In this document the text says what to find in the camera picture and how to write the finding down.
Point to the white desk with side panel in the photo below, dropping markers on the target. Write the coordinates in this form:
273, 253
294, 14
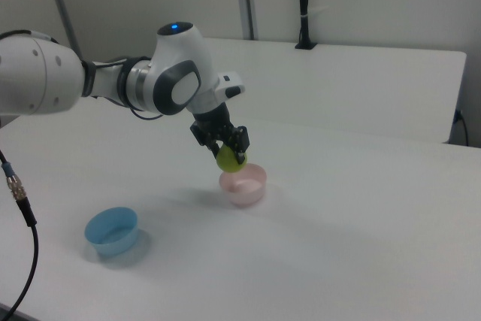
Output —
376, 84

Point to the pink plastic bowl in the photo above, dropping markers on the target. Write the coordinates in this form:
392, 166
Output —
248, 190

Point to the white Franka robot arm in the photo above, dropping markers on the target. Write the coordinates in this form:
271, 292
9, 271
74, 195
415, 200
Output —
176, 61

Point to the blue plastic bowl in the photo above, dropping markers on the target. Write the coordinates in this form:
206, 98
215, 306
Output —
112, 243

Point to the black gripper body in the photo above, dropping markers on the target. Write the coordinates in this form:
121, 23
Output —
212, 125

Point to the green pear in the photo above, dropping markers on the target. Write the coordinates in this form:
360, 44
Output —
227, 162

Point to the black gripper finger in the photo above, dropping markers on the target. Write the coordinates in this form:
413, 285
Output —
241, 140
216, 148

